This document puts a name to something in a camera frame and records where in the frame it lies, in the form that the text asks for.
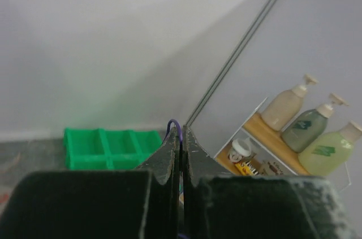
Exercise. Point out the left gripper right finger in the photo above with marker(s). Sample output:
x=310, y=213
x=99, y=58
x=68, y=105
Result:
x=219, y=204

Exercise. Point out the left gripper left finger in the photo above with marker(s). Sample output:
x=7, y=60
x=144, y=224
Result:
x=139, y=203

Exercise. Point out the yellow candy bag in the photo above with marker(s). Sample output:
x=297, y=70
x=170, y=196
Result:
x=248, y=168

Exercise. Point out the paper coffee cup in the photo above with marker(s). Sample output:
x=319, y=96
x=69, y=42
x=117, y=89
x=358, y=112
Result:
x=239, y=151

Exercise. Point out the green compartment bin tray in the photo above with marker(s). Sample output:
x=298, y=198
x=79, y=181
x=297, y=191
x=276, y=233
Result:
x=100, y=149

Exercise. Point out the grey-green pump bottle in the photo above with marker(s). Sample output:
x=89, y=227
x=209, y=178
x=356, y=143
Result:
x=310, y=124

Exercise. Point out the beige pump bottle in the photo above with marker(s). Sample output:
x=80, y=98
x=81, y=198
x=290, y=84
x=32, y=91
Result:
x=286, y=104

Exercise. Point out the light green pump bottle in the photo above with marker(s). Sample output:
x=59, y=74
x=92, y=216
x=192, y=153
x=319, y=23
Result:
x=328, y=151

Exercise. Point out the white wire shelf rack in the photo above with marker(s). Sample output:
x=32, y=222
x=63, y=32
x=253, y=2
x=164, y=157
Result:
x=267, y=140

